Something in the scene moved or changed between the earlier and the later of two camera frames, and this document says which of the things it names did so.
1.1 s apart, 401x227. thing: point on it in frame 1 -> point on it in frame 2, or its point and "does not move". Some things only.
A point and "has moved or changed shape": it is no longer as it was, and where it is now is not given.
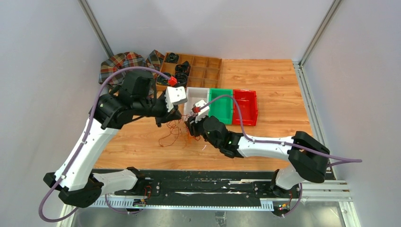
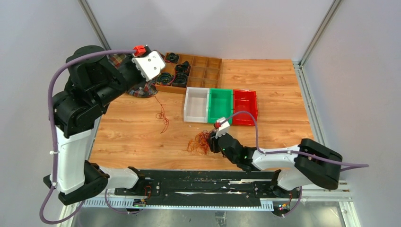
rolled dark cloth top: x=172 y=57 does not move
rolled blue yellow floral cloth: x=162 y=80 does not move
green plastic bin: x=221 y=108 does not move
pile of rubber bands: x=167 y=135 has moved or changed shape
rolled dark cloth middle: x=184 y=68 does not move
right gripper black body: x=198 y=129 -> x=215 y=148
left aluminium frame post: x=87 y=10 does not move
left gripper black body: x=160 y=109 -> x=126 y=78
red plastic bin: x=247 y=100 does not move
